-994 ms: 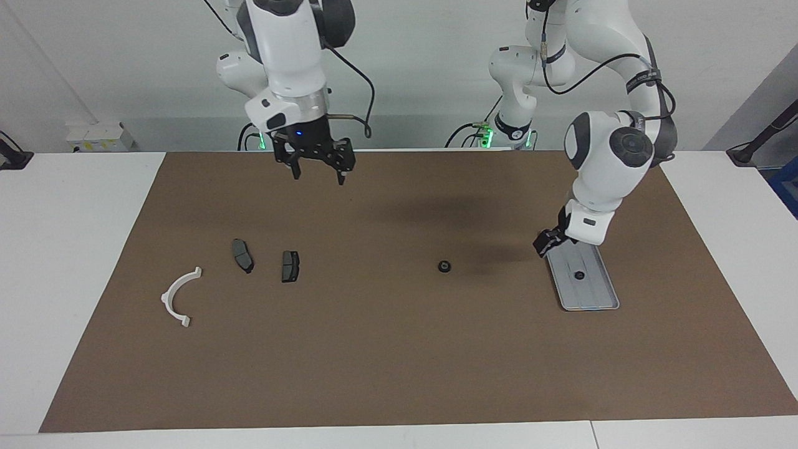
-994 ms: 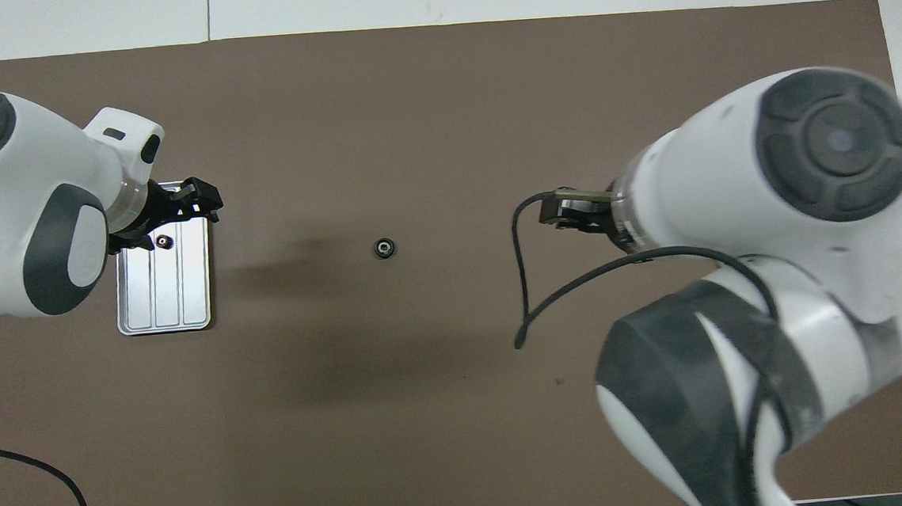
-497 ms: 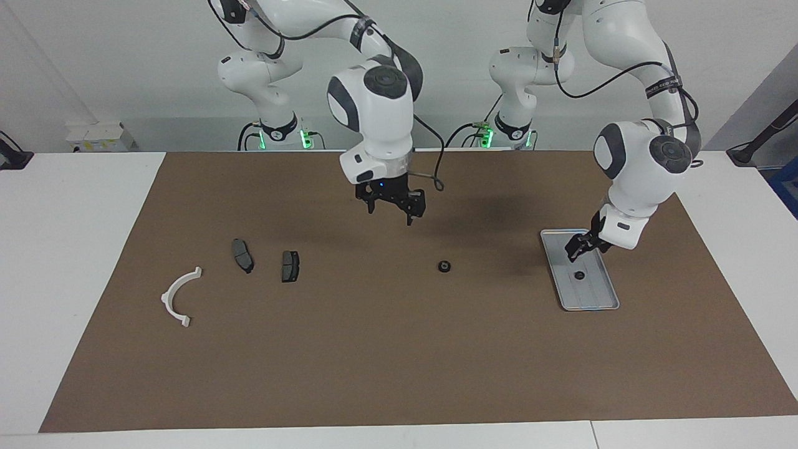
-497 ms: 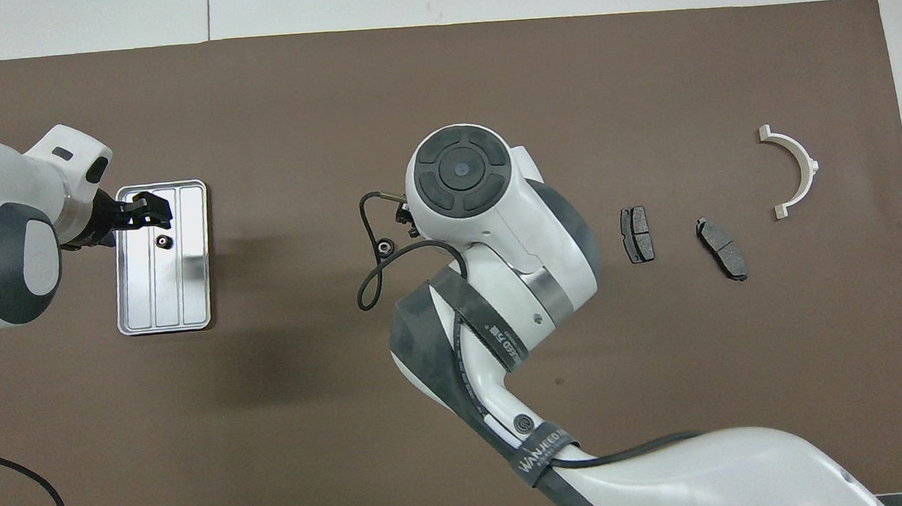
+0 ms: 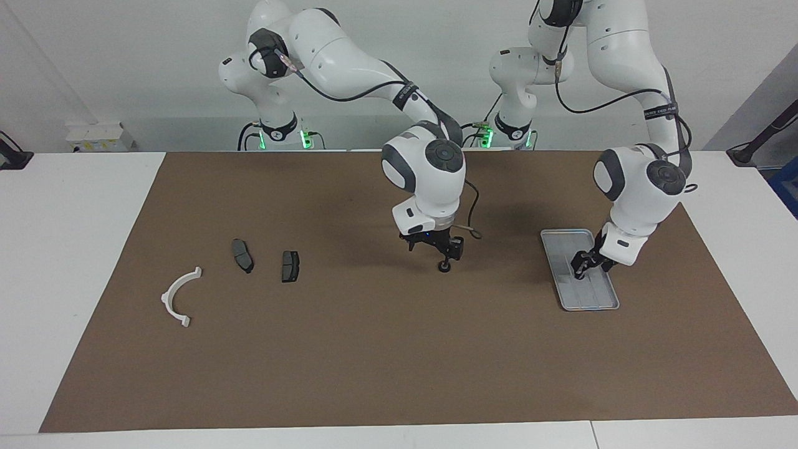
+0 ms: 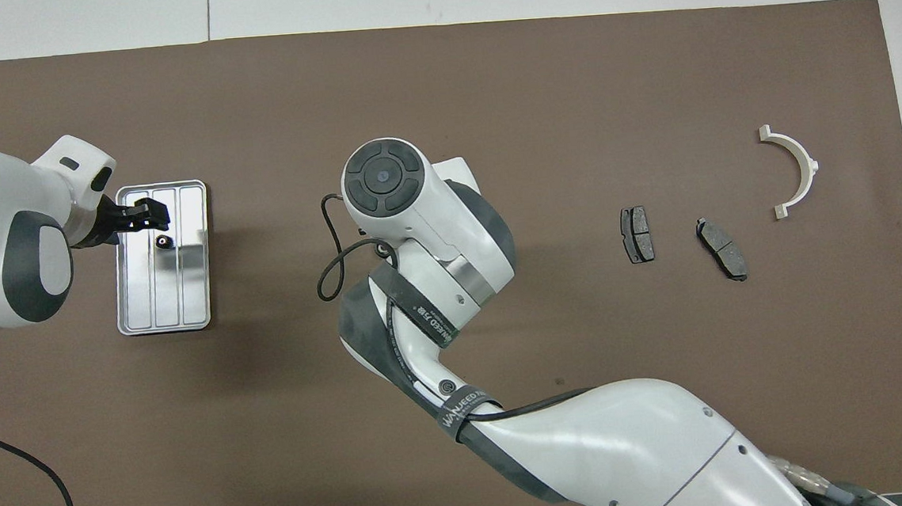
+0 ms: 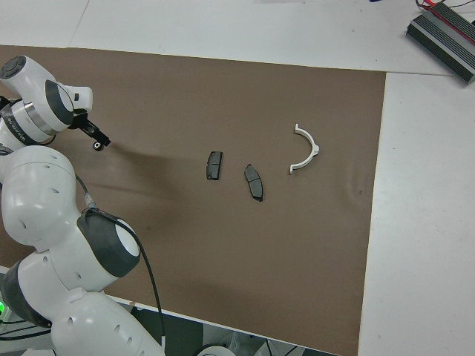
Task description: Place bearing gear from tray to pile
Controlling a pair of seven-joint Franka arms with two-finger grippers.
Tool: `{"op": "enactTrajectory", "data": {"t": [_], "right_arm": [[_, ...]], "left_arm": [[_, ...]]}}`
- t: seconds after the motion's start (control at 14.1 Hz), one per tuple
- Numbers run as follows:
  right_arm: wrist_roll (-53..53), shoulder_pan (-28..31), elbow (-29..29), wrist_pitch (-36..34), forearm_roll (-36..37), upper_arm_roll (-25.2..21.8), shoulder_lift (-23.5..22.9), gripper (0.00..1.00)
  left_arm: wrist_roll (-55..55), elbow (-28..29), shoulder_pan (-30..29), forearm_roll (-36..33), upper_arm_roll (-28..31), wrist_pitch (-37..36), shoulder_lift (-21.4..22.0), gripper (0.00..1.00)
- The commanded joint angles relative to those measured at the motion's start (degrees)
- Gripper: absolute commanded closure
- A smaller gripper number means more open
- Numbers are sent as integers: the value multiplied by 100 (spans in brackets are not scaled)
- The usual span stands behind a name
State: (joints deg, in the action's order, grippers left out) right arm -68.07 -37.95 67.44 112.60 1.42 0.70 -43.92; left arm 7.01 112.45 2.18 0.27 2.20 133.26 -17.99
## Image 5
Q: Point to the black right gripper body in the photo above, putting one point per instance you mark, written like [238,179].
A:
[427,240]

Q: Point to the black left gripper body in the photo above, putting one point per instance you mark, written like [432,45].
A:
[597,246]

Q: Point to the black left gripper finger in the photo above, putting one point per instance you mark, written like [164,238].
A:
[608,265]
[580,262]

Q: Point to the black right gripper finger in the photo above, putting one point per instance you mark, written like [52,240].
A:
[457,248]
[444,254]

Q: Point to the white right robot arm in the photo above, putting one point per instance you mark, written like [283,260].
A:
[349,56]

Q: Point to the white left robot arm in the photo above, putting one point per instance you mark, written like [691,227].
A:
[623,50]

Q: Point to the silver metal tray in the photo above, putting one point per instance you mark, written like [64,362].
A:
[592,293]

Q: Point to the brown table mat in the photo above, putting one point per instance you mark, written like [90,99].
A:
[374,349]

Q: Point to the small dark grey brake pad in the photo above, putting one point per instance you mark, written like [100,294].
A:
[290,266]

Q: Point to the black stand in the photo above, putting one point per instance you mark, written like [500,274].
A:
[745,154]

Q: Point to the long dark grey brake pad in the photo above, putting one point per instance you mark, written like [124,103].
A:
[243,255]

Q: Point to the blue box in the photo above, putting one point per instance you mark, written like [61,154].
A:
[788,190]

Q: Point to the white box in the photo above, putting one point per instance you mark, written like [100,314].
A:
[100,134]

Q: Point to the white semicircular plastic bracket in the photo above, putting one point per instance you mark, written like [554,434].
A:
[167,298]

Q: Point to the black clamp mount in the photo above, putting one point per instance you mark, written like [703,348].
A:
[15,159]

